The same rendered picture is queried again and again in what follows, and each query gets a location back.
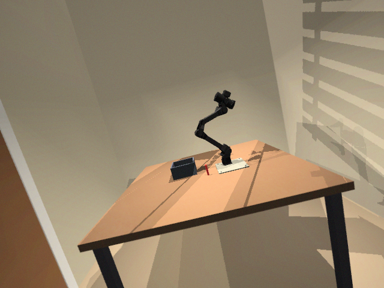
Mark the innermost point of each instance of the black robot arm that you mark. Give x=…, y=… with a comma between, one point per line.
x=223, y=104

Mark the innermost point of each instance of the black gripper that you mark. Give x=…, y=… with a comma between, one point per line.
x=226, y=94

